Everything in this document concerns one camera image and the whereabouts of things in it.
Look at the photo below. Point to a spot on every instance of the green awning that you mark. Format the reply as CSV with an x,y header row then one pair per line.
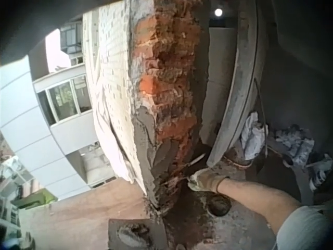
x,y
36,199

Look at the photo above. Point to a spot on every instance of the metal plastering trowel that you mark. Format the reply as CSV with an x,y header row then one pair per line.
x,y
191,164

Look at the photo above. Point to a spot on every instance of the heap of crumpled bags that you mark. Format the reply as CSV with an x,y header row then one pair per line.
x,y
295,145

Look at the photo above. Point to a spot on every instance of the white and blue sack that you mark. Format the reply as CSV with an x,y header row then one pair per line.
x,y
321,172

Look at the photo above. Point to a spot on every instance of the grey mortar board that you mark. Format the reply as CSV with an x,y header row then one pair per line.
x,y
135,233

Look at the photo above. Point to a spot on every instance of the grey wooden plank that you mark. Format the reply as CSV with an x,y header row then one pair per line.
x,y
239,91

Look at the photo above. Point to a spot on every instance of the red brick pillar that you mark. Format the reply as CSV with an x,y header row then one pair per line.
x,y
166,104

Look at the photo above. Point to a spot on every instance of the white crumpled bag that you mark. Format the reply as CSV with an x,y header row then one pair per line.
x,y
252,135

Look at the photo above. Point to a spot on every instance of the round ceiling lamp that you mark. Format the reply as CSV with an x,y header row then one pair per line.
x,y
218,12

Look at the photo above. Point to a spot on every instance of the white neighbouring building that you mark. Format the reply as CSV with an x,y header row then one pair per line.
x,y
33,125

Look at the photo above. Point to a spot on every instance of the round dark pipe opening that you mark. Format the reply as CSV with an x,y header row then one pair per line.
x,y
219,205

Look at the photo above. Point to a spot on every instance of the rusty round pipe base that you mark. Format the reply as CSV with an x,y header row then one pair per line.
x,y
238,159

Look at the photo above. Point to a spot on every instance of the person's right hand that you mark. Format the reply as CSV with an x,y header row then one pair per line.
x,y
208,179

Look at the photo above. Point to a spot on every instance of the person's right fingers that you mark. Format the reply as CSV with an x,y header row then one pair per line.
x,y
193,182

